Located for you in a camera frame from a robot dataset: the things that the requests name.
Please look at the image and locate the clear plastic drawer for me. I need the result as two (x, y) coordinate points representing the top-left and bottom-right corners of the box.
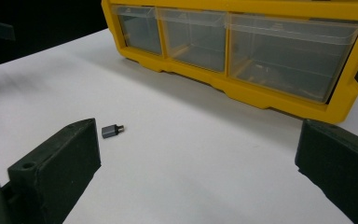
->
(227, 13), (358, 105)

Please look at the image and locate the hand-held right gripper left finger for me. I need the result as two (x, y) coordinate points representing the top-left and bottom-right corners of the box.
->
(7, 118), (102, 224)

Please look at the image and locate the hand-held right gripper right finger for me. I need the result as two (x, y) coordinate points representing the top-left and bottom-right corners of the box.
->
(294, 119), (358, 224)

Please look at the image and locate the yellow black drawer organizer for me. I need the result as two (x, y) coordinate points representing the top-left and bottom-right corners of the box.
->
(101, 0), (358, 124)

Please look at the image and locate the grid of clear drawers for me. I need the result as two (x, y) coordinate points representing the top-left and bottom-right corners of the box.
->
(111, 4), (228, 74)

